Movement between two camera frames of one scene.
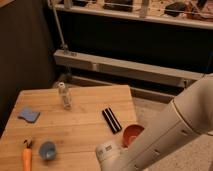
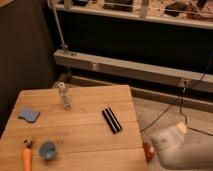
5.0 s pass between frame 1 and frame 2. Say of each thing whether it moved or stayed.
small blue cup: stayed
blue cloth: stayed
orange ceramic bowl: moved
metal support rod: stayed
